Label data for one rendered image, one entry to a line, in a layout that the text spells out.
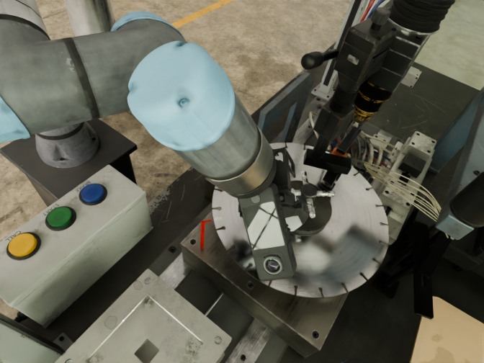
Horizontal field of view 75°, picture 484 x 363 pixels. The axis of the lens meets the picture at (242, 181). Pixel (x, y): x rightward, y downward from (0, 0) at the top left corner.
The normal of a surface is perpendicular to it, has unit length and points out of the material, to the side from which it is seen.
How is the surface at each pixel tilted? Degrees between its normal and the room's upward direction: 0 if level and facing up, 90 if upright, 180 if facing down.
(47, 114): 89
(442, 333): 0
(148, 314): 0
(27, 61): 20
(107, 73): 51
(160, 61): 32
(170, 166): 0
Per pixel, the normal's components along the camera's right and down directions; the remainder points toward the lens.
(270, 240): -0.31, 0.15
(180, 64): -0.39, -0.39
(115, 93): 0.51, 0.65
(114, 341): 0.12, -0.60
